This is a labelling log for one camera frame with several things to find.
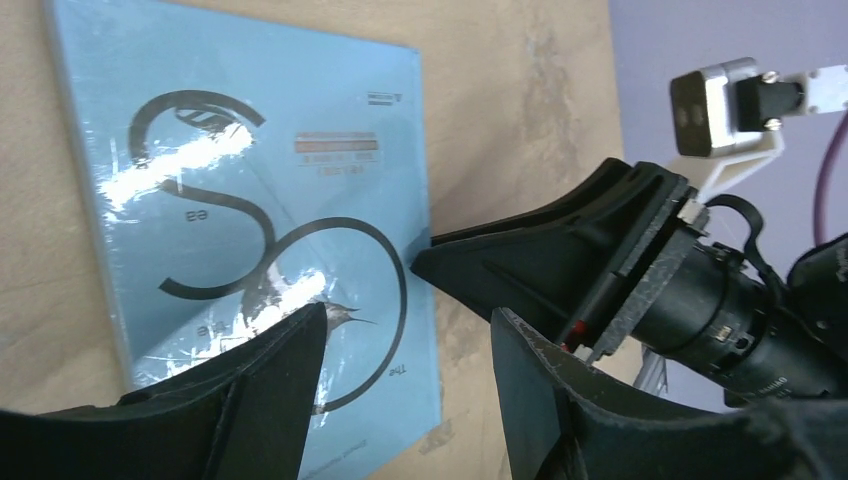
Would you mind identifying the aluminium frame rail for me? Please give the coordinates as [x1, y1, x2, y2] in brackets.
[633, 346, 668, 396]

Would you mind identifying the light blue notebook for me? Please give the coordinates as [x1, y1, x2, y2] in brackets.
[45, 1, 441, 479]

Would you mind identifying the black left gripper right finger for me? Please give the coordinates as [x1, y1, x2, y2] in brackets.
[490, 308, 847, 479]

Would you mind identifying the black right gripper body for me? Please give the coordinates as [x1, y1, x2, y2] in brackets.
[556, 172, 847, 406]

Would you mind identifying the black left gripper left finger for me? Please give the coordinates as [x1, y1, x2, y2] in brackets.
[1, 303, 327, 479]

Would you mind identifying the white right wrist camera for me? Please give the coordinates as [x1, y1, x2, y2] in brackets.
[668, 57, 847, 203]

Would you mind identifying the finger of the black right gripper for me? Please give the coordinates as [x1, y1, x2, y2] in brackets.
[411, 158, 686, 345]

